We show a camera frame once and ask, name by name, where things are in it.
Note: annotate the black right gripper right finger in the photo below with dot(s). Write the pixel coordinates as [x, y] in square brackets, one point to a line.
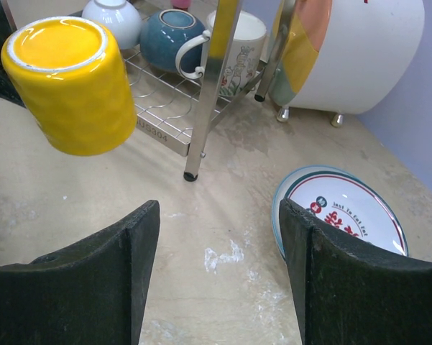
[348, 291]

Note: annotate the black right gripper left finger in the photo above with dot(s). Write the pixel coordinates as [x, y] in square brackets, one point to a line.
[93, 291]

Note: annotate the yellow translucent mug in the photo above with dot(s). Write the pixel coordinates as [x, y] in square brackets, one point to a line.
[71, 76]

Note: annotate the white plate with red characters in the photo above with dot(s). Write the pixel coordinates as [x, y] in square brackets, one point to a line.
[343, 201]

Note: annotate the plain white bowl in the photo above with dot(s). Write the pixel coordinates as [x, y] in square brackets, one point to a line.
[120, 17]

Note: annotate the dark blue ceramic bowl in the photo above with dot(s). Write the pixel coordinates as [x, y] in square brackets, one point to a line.
[163, 34]

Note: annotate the stainless steel dish rack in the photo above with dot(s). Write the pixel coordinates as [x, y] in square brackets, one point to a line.
[181, 123]

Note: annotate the yellow plastic dish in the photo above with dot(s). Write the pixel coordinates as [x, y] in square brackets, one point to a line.
[298, 57]

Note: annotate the cream mug in rack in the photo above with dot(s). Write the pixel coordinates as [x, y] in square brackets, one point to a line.
[244, 55]

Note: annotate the teal rimmed plate underneath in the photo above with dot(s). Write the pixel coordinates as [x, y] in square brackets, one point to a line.
[278, 212]

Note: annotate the pink plastic cup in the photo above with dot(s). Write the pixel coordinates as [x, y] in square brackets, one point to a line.
[181, 4]

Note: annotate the large cream bowl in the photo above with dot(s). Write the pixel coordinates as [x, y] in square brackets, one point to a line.
[367, 48]

